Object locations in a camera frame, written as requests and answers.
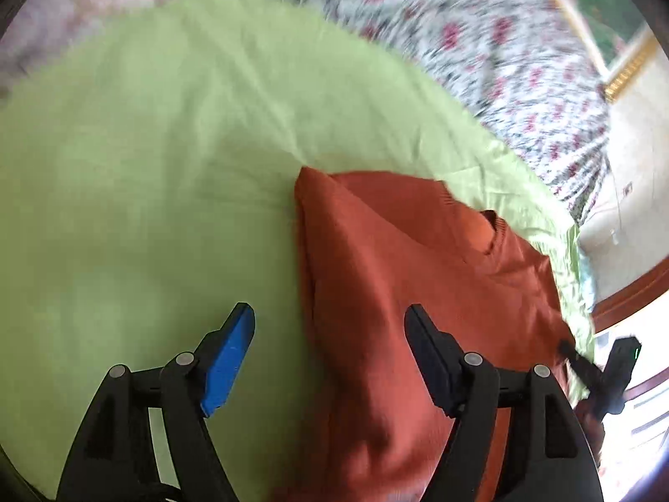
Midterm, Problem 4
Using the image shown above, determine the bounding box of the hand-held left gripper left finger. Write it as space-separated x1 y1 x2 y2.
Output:
55 302 257 502

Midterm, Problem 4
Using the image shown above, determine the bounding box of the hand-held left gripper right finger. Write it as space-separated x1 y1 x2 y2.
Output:
404 303 604 502

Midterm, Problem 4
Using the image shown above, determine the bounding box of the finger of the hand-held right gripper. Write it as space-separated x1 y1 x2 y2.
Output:
558 340 603 394

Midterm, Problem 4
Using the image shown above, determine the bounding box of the orange knitted sweater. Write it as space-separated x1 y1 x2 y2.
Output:
272 166 576 502

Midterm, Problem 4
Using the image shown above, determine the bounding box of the brown wooden trim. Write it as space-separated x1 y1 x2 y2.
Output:
590 266 669 333

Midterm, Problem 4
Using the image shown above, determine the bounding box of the light green bed sheet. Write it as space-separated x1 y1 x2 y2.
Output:
0 0 598 502

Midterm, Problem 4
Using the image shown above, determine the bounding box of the white floral bedspread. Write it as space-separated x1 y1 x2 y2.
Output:
157 0 613 227

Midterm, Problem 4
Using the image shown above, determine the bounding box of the gold picture frame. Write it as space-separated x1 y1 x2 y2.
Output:
528 0 660 104

